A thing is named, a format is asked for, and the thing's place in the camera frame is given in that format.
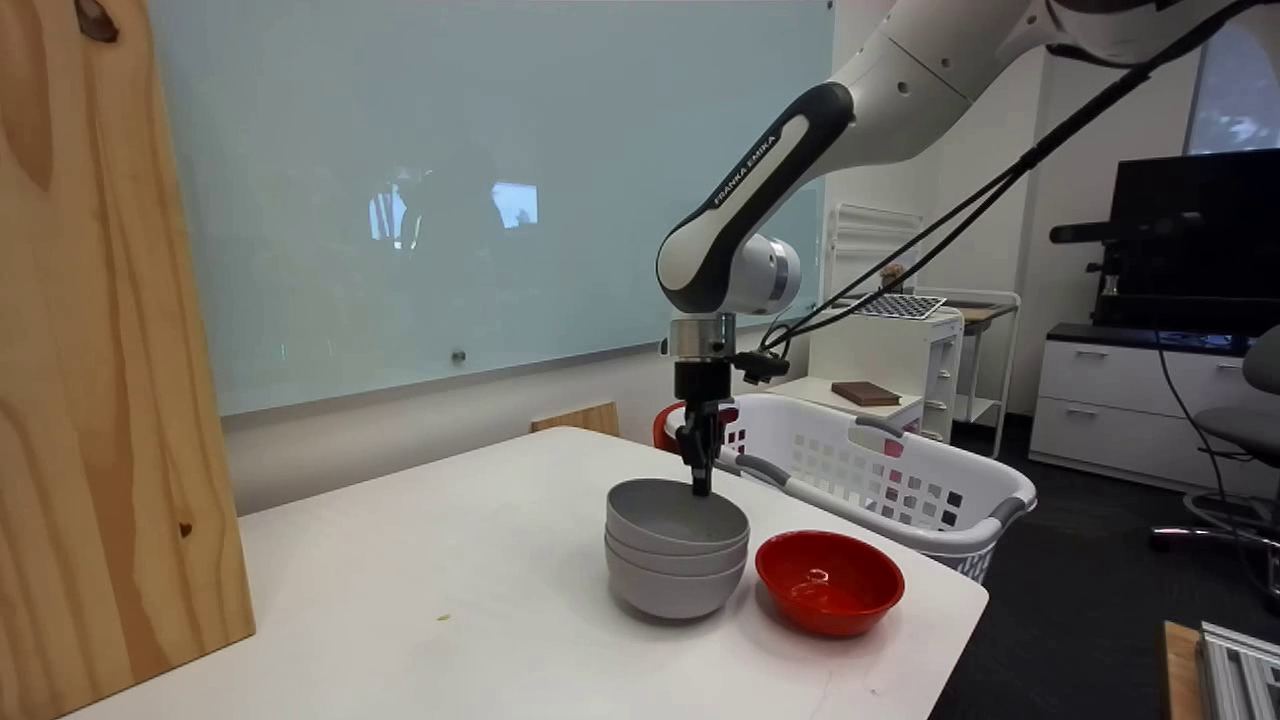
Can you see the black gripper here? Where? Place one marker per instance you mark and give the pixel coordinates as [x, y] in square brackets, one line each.
[703, 404]

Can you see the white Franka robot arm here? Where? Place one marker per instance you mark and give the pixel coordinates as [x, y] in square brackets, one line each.
[907, 82]

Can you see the red round object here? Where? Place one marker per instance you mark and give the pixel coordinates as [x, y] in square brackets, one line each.
[660, 424]

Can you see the brown cardboard piece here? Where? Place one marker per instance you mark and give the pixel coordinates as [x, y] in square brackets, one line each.
[576, 420]

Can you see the white laundry basket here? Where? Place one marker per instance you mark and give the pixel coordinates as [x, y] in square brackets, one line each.
[855, 465]

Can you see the red bowl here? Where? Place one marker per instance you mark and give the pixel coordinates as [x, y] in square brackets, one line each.
[826, 585]

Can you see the brown flat object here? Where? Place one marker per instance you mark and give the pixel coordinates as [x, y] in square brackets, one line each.
[867, 395]

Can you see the white shelf cart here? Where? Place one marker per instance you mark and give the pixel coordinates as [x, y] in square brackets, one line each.
[881, 354]

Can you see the checkerboard calibration sheet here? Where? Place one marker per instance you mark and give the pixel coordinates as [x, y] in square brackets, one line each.
[907, 307]

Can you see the small grey object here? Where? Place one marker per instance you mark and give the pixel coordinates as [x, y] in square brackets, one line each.
[889, 276]

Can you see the white side table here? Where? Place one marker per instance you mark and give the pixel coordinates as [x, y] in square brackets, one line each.
[984, 310]

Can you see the white drawer cabinet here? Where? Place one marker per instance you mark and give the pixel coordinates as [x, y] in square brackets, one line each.
[1105, 403]

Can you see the glass whiteboard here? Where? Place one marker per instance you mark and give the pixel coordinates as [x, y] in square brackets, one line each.
[400, 133]

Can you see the wooden plank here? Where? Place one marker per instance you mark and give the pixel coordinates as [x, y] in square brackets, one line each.
[1181, 675]

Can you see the black monitor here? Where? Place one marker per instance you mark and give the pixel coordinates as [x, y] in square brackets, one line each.
[1201, 267]

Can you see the grey office chair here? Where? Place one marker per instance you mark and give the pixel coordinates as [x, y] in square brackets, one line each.
[1261, 363]

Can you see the plywood board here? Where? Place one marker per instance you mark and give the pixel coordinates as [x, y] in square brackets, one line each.
[107, 403]

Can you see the window pane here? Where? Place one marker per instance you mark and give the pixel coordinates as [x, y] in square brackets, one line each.
[1241, 106]

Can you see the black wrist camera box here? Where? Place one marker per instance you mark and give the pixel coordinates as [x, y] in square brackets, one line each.
[760, 367]

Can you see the whiteboard standoff mount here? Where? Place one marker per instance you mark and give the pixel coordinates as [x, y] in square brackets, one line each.
[456, 359]

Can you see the white slatted wall panel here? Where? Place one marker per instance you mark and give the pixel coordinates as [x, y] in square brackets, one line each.
[867, 240]

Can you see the black camera on mount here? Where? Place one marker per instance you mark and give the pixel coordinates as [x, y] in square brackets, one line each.
[1072, 229]

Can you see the aluminium rail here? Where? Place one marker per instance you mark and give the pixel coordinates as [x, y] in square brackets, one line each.
[1241, 675]

